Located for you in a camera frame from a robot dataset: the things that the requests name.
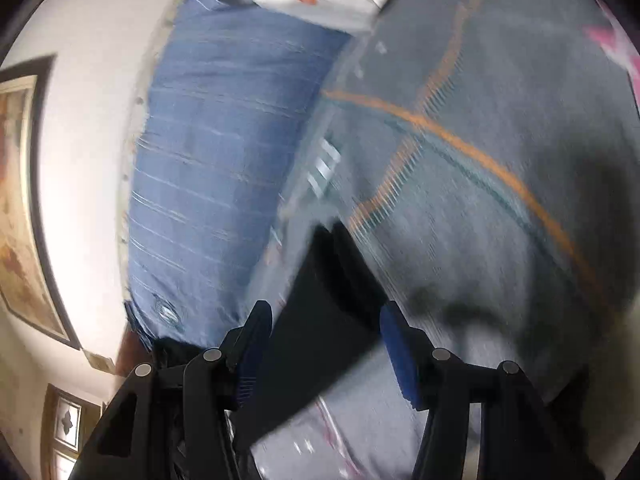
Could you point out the wall switch plate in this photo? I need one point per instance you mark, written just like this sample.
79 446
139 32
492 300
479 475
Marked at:
100 361

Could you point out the framed wall picture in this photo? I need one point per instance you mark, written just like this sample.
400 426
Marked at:
20 200

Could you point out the grey printed bedsheet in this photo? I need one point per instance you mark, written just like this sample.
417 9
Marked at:
475 235

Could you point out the black pants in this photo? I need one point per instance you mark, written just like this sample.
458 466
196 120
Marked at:
320 330

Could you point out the brown wooden headboard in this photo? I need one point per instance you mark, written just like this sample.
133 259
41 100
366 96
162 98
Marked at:
132 355

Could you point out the wooden framed window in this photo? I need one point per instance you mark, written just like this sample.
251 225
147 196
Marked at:
67 425

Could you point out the blue striped pillow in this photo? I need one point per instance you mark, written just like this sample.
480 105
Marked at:
215 160

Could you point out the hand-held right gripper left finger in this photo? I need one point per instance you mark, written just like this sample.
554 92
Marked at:
250 360

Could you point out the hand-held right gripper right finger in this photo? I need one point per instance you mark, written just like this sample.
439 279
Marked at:
400 360

